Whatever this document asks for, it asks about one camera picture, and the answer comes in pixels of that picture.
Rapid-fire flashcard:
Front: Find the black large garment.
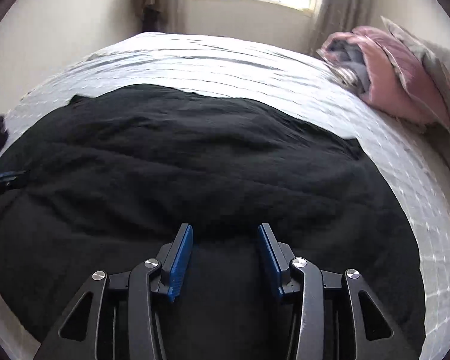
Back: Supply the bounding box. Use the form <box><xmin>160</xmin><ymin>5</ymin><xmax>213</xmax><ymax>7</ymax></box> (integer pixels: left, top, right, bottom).
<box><xmin>0</xmin><ymin>85</ymin><xmax>425</xmax><ymax>359</ymax></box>

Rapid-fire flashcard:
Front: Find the left curtain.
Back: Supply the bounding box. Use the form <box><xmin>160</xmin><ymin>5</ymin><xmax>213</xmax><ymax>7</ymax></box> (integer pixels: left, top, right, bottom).
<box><xmin>134</xmin><ymin>0</ymin><xmax>185</xmax><ymax>33</ymax></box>

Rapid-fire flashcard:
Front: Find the pink velvet pillow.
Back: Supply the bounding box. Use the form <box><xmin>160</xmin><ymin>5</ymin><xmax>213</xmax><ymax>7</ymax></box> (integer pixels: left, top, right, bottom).
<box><xmin>353</xmin><ymin>26</ymin><xmax>450</xmax><ymax>132</ymax></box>

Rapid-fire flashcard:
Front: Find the grey white bedspread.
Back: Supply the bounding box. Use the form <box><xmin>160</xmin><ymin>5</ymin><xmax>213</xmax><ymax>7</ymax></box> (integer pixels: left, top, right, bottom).
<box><xmin>4</xmin><ymin>33</ymin><xmax>450</xmax><ymax>359</ymax></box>

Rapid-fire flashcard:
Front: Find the grey pink pillow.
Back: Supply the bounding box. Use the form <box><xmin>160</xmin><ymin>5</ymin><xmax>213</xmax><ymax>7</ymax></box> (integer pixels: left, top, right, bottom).
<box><xmin>381</xmin><ymin>16</ymin><xmax>450</xmax><ymax>116</ymax></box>

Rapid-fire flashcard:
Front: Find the grey right curtain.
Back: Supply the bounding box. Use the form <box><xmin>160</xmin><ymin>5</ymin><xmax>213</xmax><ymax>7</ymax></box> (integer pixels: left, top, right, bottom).
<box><xmin>306</xmin><ymin>0</ymin><xmax>374</xmax><ymax>55</ymax></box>

